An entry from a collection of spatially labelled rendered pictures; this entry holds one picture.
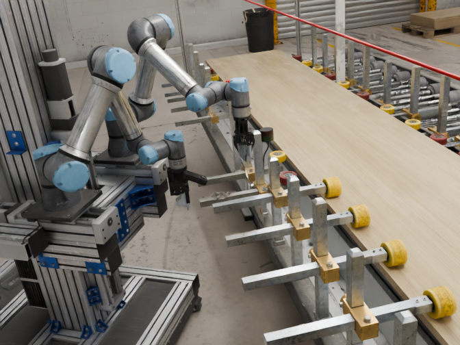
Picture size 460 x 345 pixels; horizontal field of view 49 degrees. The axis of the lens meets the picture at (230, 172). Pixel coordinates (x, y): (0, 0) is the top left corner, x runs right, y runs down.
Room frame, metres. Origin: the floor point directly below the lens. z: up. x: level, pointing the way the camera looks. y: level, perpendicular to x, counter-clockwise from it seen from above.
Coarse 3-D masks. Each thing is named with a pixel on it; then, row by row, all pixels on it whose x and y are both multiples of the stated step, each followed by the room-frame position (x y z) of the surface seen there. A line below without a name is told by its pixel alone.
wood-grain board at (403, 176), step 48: (288, 96) 3.25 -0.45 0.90; (336, 96) 3.14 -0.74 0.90; (288, 144) 2.40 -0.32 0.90; (336, 144) 2.34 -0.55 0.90; (384, 144) 2.27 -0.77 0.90; (432, 144) 2.21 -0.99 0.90; (384, 192) 1.79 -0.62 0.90; (432, 192) 1.74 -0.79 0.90; (384, 240) 1.45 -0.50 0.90; (432, 240) 1.42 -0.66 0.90
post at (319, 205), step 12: (312, 204) 1.33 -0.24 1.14; (324, 204) 1.30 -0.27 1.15; (312, 216) 1.33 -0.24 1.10; (324, 216) 1.30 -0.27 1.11; (324, 228) 1.30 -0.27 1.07; (324, 240) 1.30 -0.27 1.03; (324, 252) 1.30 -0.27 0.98; (324, 288) 1.30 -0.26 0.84; (324, 300) 1.30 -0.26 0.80; (324, 312) 1.30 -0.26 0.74
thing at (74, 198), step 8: (48, 192) 1.70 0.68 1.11; (56, 192) 1.69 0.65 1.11; (64, 192) 1.70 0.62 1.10; (72, 192) 1.72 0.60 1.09; (80, 192) 1.76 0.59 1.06; (48, 200) 1.69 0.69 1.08; (56, 200) 1.68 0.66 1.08; (64, 200) 1.70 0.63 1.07; (72, 200) 1.70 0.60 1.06; (80, 200) 1.74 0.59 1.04; (48, 208) 1.68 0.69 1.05; (56, 208) 1.68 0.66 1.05; (64, 208) 1.68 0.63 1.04
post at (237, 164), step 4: (228, 104) 2.56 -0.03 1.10; (228, 108) 2.57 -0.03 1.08; (232, 116) 2.54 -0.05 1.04; (232, 120) 2.54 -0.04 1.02; (232, 124) 2.54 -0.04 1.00; (232, 128) 2.54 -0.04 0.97; (232, 132) 2.54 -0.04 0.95; (232, 136) 2.54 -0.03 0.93; (232, 140) 2.55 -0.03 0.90; (232, 144) 2.57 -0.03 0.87; (236, 152) 2.54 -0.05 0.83; (236, 156) 2.54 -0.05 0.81; (236, 160) 2.54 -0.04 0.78; (236, 164) 2.54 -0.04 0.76; (240, 164) 2.55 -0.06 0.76; (236, 168) 2.54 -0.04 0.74
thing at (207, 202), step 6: (282, 186) 2.02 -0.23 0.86; (234, 192) 2.01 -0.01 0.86; (240, 192) 2.00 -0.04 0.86; (246, 192) 2.00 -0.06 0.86; (252, 192) 2.00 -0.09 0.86; (258, 192) 2.00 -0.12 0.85; (210, 198) 1.98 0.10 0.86; (228, 198) 1.98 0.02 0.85; (234, 198) 1.98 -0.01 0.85; (240, 198) 1.99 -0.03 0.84; (204, 204) 1.96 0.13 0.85; (210, 204) 1.96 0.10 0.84
